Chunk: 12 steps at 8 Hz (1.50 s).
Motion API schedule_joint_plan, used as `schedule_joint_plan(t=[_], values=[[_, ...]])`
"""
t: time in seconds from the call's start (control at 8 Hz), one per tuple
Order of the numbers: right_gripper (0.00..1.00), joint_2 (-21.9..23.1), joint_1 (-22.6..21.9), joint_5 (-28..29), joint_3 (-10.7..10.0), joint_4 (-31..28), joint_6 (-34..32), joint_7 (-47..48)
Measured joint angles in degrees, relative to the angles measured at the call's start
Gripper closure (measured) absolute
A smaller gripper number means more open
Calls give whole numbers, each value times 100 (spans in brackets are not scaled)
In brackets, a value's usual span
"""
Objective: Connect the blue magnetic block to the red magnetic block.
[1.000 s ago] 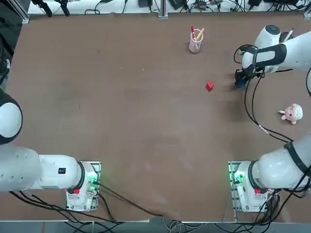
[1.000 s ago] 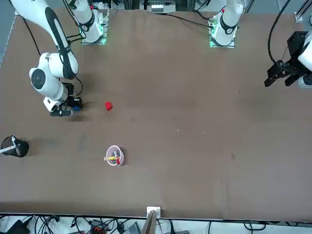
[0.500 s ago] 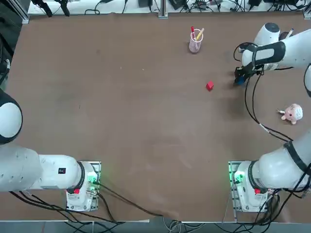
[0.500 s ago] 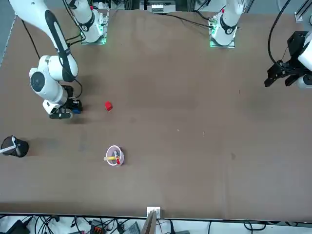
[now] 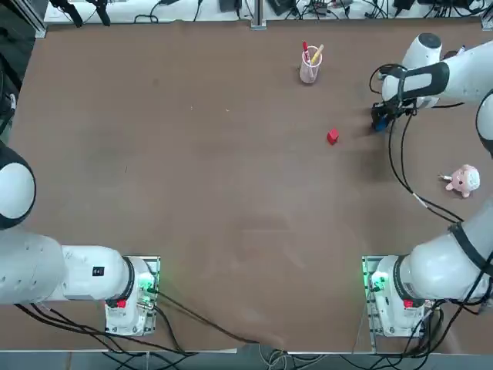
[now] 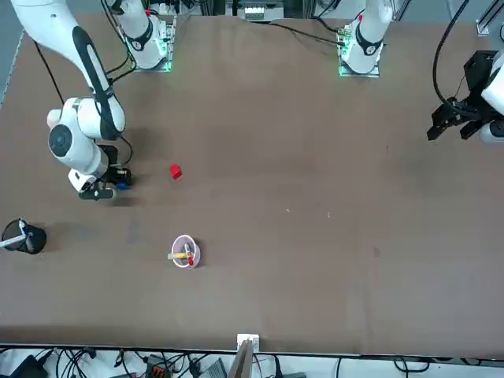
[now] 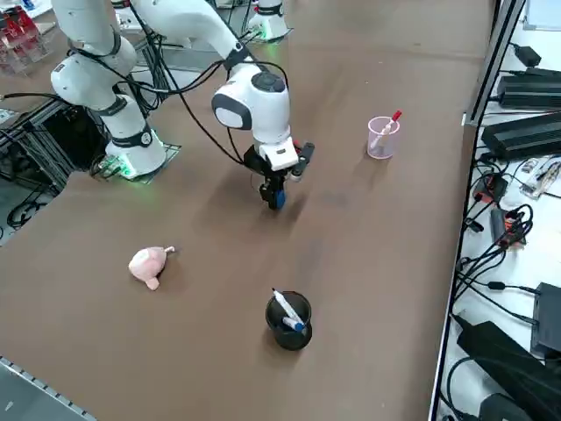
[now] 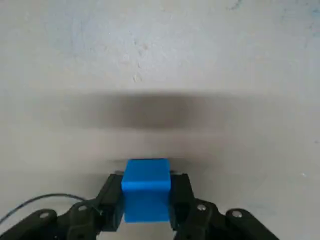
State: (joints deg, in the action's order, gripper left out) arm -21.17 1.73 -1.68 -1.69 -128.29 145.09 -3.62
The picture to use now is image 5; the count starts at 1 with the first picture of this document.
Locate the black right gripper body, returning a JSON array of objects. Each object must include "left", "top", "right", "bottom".
[{"left": 371, "top": 96, "right": 420, "bottom": 117}]

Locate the pink translucent pen cup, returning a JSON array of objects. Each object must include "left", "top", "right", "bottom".
[{"left": 299, "top": 45, "right": 324, "bottom": 85}]

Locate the pink plush pig toy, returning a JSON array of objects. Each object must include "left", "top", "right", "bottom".
[{"left": 438, "top": 164, "right": 481, "bottom": 199}]

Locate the metal base mounting plate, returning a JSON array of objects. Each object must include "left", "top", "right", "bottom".
[
  {"left": 361, "top": 254, "right": 429, "bottom": 338},
  {"left": 104, "top": 254, "right": 162, "bottom": 336}
]

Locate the aluminium profile rail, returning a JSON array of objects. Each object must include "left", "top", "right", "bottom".
[{"left": 9, "top": 0, "right": 48, "bottom": 39}]

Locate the thin black looped cable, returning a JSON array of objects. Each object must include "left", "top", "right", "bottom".
[{"left": 133, "top": 0, "right": 174, "bottom": 23}]

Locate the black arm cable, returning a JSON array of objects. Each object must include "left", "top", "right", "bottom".
[{"left": 397, "top": 111, "right": 465, "bottom": 224}]

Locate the black cable with white sleeve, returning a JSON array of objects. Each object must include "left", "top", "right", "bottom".
[{"left": 387, "top": 111, "right": 465, "bottom": 224}]

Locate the aluminium profile post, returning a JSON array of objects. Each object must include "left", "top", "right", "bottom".
[{"left": 250, "top": 0, "right": 267, "bottom": 30}]

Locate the black base cable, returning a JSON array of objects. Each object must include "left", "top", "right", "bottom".
[
  {"left": 14, "top": 302, "right": 186, "bottom": 355},
  {"left": 156, "top": 291, "right": 260, "bottom": 345}
]

